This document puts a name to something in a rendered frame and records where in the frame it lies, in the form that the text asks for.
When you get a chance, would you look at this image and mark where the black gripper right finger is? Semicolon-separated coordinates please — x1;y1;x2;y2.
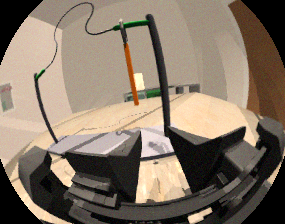
167;125;247;193

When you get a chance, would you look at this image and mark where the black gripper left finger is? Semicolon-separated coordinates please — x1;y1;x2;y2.
65;131;142;204

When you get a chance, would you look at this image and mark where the orange handle with grey loop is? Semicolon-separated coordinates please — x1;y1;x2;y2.
118;19;139;105

